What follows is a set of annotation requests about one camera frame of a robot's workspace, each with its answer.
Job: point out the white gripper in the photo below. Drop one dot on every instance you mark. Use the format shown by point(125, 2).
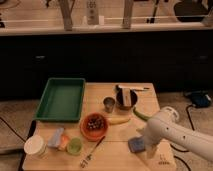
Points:
point(150, 142)

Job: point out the blue sponge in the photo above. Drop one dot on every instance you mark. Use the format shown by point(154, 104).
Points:
point(136, 145)

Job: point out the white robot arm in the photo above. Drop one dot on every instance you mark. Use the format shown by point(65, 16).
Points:
point(163, 125)

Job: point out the green plastic tray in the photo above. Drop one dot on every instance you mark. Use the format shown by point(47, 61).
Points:
point(61, 100)

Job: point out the green cucumber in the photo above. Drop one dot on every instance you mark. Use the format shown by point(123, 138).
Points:
point(140, 115)

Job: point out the yellow banana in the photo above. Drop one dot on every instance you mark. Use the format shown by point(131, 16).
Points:
point(118, 120)

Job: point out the dark bowl with block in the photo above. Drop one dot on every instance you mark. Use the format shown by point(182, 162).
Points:
point(126, 98)

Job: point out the black device on floor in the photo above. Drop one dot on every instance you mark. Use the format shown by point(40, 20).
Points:
point(200, 100)

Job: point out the small metal cup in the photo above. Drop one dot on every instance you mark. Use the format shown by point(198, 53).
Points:
point(109, 103)

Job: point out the orange bowl with beans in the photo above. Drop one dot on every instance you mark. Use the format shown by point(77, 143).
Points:
point(94, 126)

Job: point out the metal fork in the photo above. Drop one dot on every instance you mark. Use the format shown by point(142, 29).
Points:
point(88, 158)

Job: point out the green plastic cup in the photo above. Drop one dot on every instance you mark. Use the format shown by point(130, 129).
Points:
point(74, 146)

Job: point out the orange block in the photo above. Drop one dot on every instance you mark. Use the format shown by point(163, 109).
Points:
point(64, 140)

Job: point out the light blue block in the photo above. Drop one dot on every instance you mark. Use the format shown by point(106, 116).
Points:
point(54, 141)

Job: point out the white remote on counter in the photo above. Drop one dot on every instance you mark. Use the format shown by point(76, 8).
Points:
point(92, 12)

